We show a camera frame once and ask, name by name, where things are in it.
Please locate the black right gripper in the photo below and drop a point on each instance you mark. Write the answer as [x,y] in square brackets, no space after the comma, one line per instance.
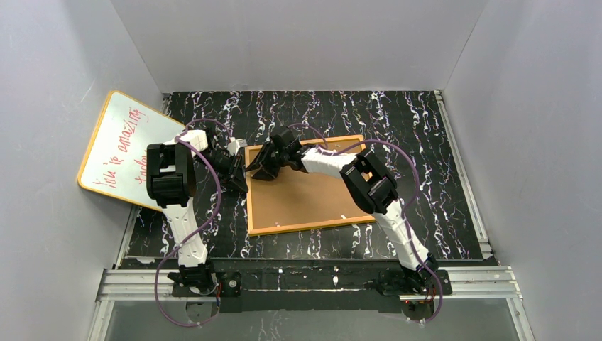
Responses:
[272,159]

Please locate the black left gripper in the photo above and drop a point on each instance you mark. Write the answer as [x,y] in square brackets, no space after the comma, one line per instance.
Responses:
[236,171]

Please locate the yellow wooden picture frame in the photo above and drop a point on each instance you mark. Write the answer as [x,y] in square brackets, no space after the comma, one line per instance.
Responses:
[305,228]

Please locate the brown cardboard backing board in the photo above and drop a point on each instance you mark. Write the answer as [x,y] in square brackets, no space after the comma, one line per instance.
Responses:
[310,197]

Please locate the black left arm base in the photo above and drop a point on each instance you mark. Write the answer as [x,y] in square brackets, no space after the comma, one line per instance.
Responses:
[222,284]

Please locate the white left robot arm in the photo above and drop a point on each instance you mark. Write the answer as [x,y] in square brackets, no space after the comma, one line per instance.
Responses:
[171,182]

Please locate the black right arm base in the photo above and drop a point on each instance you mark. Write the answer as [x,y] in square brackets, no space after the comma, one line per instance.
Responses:
[421,286]

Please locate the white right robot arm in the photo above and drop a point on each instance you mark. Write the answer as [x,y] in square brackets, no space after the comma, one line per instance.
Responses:
[371,185]

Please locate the whiteboard with red writing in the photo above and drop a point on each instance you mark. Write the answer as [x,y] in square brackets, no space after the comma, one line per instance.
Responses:
[115,163]

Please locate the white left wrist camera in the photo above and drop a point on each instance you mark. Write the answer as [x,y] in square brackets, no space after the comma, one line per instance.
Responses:
[234,145]

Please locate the aluminium rail base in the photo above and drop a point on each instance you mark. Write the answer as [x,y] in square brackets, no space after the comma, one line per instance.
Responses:
[467,282]

